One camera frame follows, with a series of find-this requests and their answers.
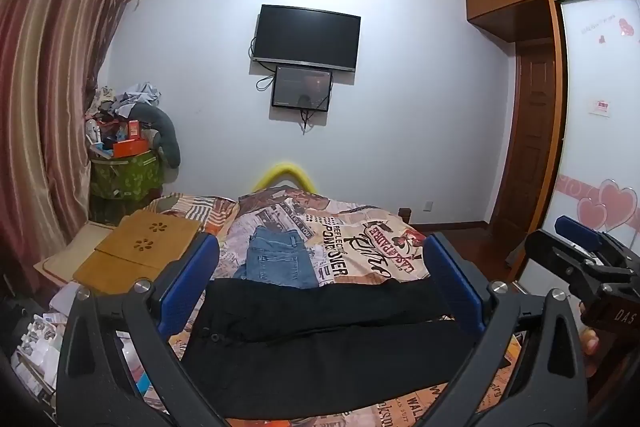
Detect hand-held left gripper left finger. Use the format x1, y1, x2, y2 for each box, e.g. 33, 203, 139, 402
56, 234, 236, 427

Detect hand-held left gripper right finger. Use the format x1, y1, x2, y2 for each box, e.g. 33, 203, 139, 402
415, 232, 588, 427

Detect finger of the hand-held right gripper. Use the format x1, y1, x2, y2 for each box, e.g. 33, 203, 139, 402
524, 231, 608, 293
554, 215, 632, 260

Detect black pants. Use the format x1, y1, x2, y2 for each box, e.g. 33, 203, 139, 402
180, 277, 506, 423

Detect person's right hand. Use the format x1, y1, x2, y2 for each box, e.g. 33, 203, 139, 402
577, 299, 608, 378

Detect wooden lap desk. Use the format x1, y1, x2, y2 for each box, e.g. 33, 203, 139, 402
72, 209, 203, 298

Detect folded blue jeans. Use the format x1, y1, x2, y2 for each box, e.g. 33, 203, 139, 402
234, 227, 321, 290

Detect white heart-print wardrobe door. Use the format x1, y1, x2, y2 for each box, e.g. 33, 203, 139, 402
545, 0, 640, 258

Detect brown wooden door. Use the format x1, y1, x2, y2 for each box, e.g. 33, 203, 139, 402
492, 0, 563, 238

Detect bed with printed cover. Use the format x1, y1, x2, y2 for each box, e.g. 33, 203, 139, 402
145, 184, 526, 427

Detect green patterned storage box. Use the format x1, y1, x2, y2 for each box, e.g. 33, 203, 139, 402
90, 149, 165, 200

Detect beige cardboard sheet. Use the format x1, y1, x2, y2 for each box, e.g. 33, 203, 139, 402
34, 222, 116, 283

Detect yellow curved hoop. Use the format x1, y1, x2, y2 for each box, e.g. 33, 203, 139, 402
251, 162, 317, 194

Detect orange box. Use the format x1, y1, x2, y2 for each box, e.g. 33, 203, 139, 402
112, 138, 151, 158

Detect grey curved pillow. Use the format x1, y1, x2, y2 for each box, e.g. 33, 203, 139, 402
132, 104, 182, 168

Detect pile of white packets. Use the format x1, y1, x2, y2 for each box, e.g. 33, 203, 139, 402
10, 282, 81, 400

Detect pile of clothes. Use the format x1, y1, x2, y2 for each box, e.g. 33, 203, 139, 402
87, 82, 163, 122

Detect small black monitor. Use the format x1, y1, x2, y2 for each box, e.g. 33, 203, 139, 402
271, 64, 334, 112

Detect striped pink curtain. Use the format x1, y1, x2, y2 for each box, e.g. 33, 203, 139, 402
0, 0, 151, 268

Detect black television cable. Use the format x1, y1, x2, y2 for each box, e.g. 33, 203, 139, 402
248, 37, 276, 92

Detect black wall television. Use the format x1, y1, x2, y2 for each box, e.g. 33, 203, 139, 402
251, 4, 362, 74

